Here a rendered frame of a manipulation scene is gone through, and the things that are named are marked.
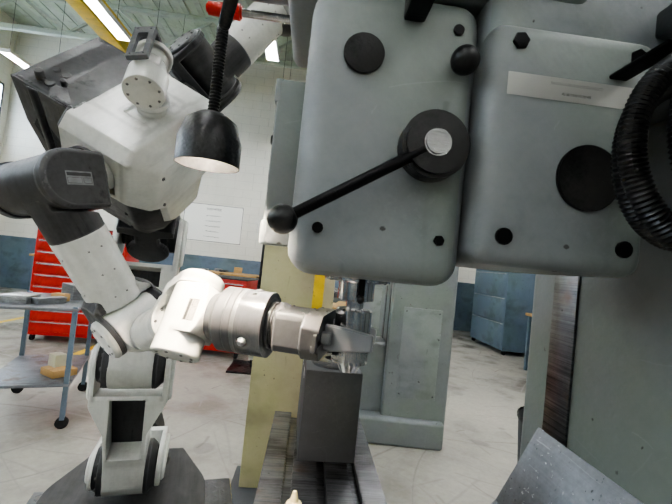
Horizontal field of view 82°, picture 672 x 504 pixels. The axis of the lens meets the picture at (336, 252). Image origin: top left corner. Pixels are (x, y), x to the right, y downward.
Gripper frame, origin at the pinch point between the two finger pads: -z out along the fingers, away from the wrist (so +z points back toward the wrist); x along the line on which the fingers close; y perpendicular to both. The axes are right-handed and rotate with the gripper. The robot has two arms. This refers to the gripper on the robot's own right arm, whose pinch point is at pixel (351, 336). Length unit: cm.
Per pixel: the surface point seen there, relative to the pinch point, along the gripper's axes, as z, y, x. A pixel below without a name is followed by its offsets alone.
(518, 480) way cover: -28.4, 23.7, 21.0
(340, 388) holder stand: 4.6, 16.5, 30.0
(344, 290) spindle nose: 1.3, -6.0, -2.0
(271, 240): 10.7, -11.2, -4.7
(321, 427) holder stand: 7.5, 24.7, 29.1
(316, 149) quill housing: 4.6, -21.0, -11.2
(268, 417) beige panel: 61, 82, 162
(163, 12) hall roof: 544, -485, 655
